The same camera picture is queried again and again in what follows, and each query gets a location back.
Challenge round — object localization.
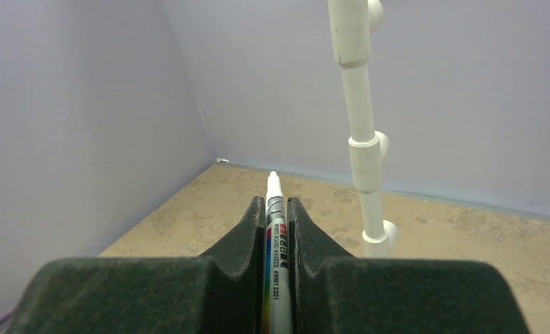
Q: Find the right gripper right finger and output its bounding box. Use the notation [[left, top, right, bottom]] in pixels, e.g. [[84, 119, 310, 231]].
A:
[[288, 198, 529, 333]]

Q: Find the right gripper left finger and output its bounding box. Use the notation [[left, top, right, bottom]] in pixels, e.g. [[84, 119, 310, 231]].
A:
[[8, 197, 265, 333]]

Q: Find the white whiteboard marker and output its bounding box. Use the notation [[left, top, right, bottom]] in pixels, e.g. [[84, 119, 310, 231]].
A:
[[262, 171, 293, 333]]

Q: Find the white PVC pipe frame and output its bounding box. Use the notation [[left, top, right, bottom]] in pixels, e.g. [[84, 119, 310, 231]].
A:
[[328, 0, 398, 258]]

